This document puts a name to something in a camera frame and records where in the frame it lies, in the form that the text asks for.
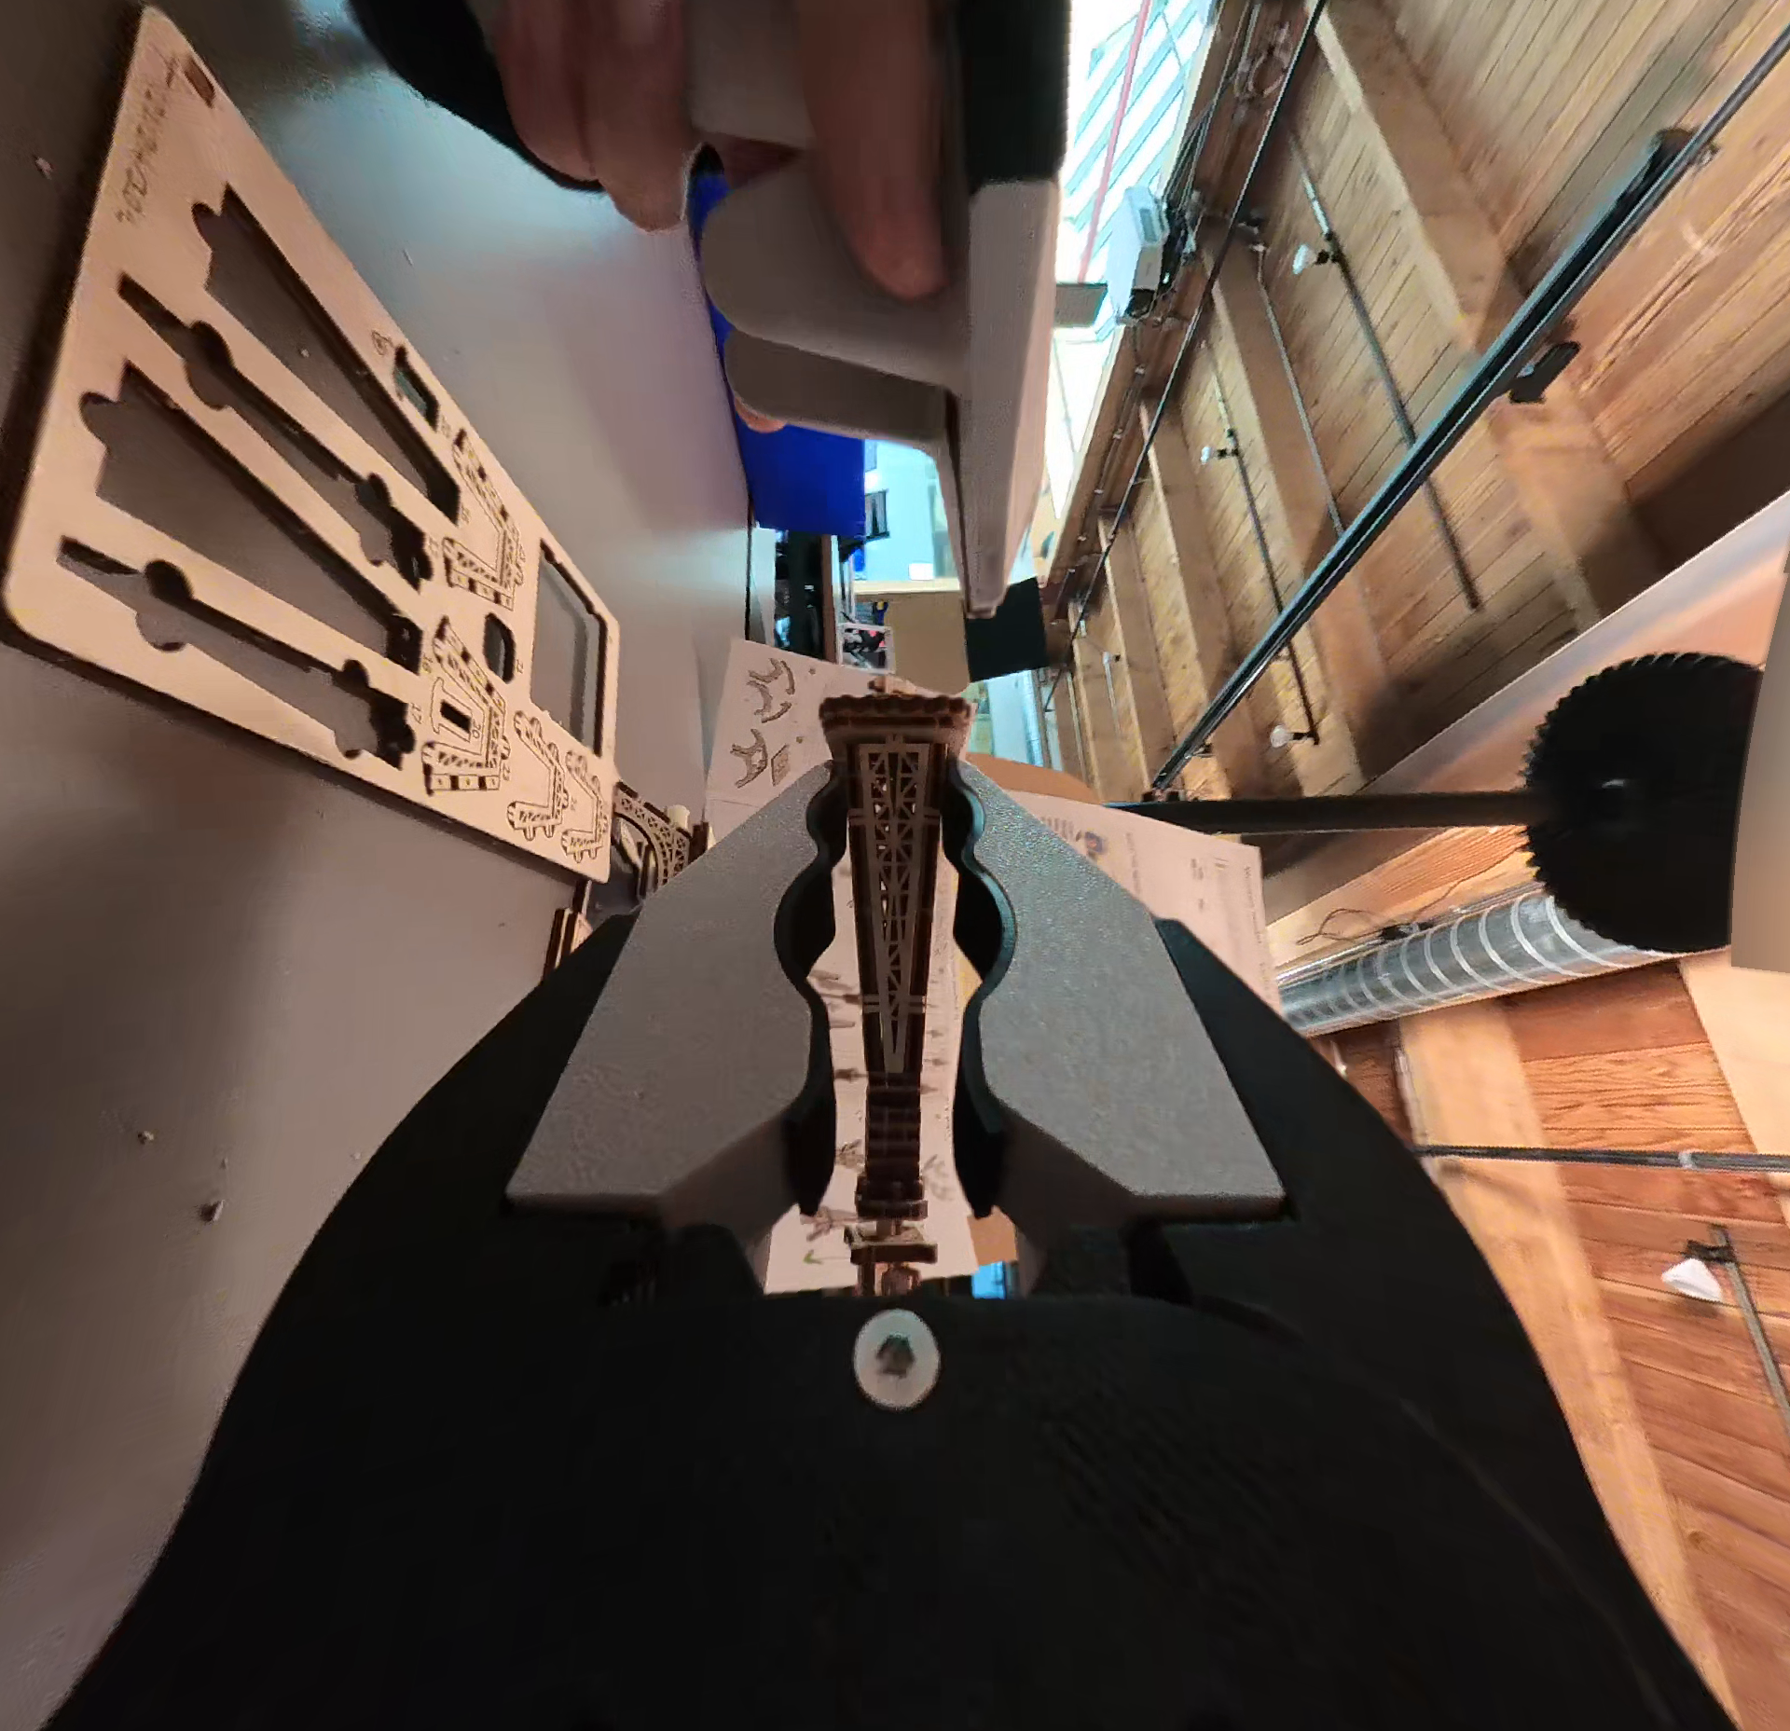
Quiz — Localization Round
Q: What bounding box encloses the bright window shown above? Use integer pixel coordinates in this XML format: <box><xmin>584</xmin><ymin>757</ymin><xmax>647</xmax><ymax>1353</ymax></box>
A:
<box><xmin>1050</xmin><ymin>0</ymin><xmax>1222</xmax><ymax>285</ymax></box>

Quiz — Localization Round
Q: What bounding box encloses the wooden tower base model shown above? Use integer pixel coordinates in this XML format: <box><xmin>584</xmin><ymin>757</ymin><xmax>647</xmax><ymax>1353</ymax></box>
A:
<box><xmin>543</xmin><ymin>779</ymin><xmax>701</xmax><ymax>979</ymax></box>

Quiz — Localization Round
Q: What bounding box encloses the white wall device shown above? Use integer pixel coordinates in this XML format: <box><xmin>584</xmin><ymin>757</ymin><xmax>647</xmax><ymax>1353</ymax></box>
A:
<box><xmin>1104</xmin><ymin>186</ymin><xmax>1170</xmax><ymax>324</ymax></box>

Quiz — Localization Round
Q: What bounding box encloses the black rod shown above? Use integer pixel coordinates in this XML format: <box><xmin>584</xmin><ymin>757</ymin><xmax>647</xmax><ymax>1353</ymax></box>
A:
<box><xmin>1146</xmin><ymin>785</ymin><xmax>1539</xmax><ymax>837</ymax></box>

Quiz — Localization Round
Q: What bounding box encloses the black ceiling rail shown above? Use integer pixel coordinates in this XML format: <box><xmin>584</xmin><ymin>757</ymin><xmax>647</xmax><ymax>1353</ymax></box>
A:
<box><xmin>1145</xmin><ymin>21</ymin><xmax>1790</xmax><ymax>797</ymax></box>

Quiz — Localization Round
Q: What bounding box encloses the silver ventilation duct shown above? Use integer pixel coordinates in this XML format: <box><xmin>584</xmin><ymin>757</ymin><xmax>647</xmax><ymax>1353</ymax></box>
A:
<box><xmin>1278</xmin><ymin>889</ymin><xmax>1686</xmax><ymax>1036</ymax></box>

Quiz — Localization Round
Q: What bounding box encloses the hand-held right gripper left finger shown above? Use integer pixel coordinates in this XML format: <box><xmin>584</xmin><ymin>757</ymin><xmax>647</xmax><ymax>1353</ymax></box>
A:
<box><xmin>507</xmin><ymin>762</ymin><xmax>847</xmax><ymax>1223</ymax></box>

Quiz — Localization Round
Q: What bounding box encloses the person's left hand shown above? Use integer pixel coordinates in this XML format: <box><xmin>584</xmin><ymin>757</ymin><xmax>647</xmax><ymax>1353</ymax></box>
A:
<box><xmin>465</xmin><ymin>0</ymin><xmax>965</xmax><ymax>303</ymax></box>

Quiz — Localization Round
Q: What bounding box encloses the white instruction sheet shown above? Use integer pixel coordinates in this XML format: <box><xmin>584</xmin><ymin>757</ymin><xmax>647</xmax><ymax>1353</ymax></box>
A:
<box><xmin>704</xmin><ymin>639</ymin><xmax>1277</xmax><ymax>1293</ymax></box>

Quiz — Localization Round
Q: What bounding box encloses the wooden tower model section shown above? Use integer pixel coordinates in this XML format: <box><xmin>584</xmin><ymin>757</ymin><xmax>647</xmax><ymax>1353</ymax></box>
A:
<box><xmin>816</xmin><ymin>687</ymin><xmax>976</xmax><ymax>1293</ymax></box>

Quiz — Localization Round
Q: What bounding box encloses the wooden puzzle sheet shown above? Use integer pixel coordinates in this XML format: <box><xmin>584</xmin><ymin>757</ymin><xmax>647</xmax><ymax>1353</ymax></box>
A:
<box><xmin>0</xmin><ymin>7</ymin><xmax>621</xmax><ymax>882</ymax></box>

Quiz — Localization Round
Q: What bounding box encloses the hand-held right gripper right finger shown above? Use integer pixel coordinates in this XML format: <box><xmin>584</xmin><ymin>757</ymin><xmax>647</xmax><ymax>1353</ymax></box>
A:
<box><xmin>949</xmin><ymin>762</ymin><xmax>1288</xmax><ymax>1223</ymax></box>

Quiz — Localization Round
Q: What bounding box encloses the black toothed knob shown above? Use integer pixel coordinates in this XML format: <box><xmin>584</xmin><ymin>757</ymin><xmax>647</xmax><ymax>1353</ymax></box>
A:
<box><xmin>1521</xmin><ymin>652</ymin><xmax>1763</xmax><ymax>950</ymax></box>

